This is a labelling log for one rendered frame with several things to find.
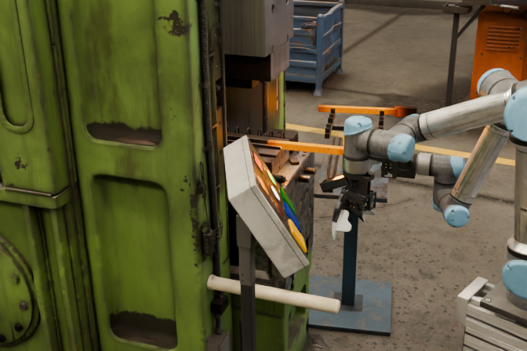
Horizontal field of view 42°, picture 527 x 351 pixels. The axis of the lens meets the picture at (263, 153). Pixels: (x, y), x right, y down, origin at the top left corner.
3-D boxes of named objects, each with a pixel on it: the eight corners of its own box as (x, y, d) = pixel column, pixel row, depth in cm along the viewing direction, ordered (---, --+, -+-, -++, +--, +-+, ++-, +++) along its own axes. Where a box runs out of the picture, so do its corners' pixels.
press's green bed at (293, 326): (310, 338, 302) (312, 245, 284) (285, 395, 270) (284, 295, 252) (196, 313, 320) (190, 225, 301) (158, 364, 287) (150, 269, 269)
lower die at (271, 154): (288, 158, 256) (288, 137, 253) (271, 179, 239) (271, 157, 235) (187, 145, 269) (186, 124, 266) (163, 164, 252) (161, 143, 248)
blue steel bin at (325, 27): (343, 72, 681) (347, -1, 653) (321, 96, 613) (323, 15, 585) (233, 62, 722) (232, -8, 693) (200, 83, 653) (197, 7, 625)
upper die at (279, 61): (289, 66, 242) (289, 39, 238) (270, 81, 225) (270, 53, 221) (181, 56, 255) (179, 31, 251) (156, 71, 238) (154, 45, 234)
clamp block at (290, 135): (298, 146, 266) (298, 131, 264) (292, 154, 259) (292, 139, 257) (269, 142, 270) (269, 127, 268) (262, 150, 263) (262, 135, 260)
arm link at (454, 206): (546, 97, 200) (469, 235, 218) (532, 86, 210) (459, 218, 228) (511, 84, 198) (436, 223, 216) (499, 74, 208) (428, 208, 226)
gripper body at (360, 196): (361, 218, 191) (362, 179, 186) (336, 209, 197) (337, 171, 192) (376, 209, 196) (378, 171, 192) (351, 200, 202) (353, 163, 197)
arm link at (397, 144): (422, 128, 184) (384, 120, 190) (405, 140, 176) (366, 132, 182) (419, 154, 187) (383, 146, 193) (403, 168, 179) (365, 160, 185)
